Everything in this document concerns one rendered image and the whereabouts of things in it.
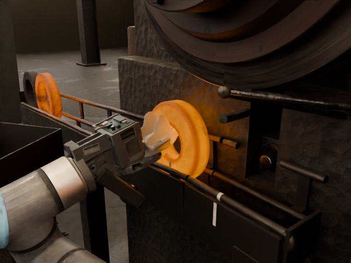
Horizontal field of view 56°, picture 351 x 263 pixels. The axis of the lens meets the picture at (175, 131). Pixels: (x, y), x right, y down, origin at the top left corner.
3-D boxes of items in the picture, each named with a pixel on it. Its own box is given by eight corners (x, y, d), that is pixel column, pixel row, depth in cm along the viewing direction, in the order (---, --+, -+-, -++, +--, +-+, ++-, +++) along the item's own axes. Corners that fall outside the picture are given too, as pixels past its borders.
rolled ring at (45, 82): (48, 134, 123) (57, 132, 125) (56, 106, 109) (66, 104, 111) (32, 94, 129) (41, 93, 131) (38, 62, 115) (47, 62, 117)
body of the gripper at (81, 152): (143, 120, 53) (75, 155, 48) (155, 164, 57) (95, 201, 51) (120, 111, 59) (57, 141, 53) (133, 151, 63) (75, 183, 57)
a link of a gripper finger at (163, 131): (185, 106, 59) (143, 129, 55) (191, 135, 62) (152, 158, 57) (174, 103, 61) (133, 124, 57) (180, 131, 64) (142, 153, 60)
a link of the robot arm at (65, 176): (70, 218, 49) (51, 196, 56) (96, 201, 52) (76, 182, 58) (50, 178, 46) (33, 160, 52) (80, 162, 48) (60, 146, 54)
